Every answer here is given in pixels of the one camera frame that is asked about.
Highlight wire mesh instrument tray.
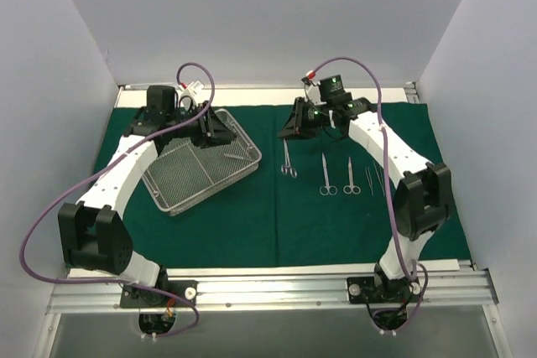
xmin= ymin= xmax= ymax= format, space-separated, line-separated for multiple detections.
xmin=143 ymin=108 xmax=262 ymax=216

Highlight steel needle holder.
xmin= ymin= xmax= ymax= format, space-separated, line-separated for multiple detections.
xmin=319 ymin=153 xmax=337 ymax=196

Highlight steel surgical scissors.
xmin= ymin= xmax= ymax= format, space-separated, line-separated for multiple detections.
xmin=343 ymin=157 xmax=362 ymax=195

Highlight green surgical drape cloth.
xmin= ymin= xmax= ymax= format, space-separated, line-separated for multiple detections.
xmin=65 ymin=101 xmax=472 ymax=270

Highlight steel tweezers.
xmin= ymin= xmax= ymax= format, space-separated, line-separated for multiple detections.
xmin=365 ymin=167 xmax=374 ymax=196
xmin=373 ymin=163 xmax=386 ymax=195

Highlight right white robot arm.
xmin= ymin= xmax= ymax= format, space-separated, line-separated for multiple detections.
xmin=279 ymin=97 xmax=452 ymax=302

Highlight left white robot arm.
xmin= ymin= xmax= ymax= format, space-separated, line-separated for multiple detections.
xmin=58 ymin=103 xmax=236 ymax=307

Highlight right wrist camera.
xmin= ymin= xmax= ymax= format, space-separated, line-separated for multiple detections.
xmin=318 ymin=75 xmax=352 ymax=105

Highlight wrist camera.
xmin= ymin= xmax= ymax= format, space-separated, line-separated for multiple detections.
xmin=146 ymin=85 xmax=177 ymax=114
xmin=318 ymin=75 xmax=352 ymax=105

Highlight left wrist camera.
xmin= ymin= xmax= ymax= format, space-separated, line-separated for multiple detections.
xmin=146 ymin=85 xmax=177 ymax=114

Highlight right aluminium rail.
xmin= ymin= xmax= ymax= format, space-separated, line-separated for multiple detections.
xmin=404 ymin=82 xmax=472 ymax=266

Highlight aluminium rail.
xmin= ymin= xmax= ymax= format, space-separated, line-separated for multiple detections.
xmin=47 ymin=269 xmax=497 ymax=314
xmin=404 ymin=82 xmax=472 ymax=266

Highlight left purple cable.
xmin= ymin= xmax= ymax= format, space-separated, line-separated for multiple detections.
xmin=19 ymin=62 xmax=216 ymax=339

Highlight purple cable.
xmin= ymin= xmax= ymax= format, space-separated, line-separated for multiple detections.
xmin=305 ymin=55 xmax=430 ymax=337
xmin=19 ymin=62 xmax=216 ymax=339

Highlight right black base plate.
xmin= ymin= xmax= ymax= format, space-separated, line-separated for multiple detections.
xmin=346 ymin=276 xmax=422 ymax=304

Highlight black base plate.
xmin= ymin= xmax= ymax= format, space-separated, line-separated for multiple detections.
xmin=346 ymin=276 xmax=422 ymax=304
xmin=119 ymin=279 xmax=198 ymax=309

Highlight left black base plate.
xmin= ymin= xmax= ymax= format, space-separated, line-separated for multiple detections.
xmin=119 ymin=279 xmax=198 ymax=309

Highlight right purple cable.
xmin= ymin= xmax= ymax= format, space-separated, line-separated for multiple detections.
xmin=305 ymin=55 xmax=430 ymax=337

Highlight front aluminium rail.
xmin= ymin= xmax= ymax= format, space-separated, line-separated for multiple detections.
xmin=47 ymin=269 xmax=497 ymax=314

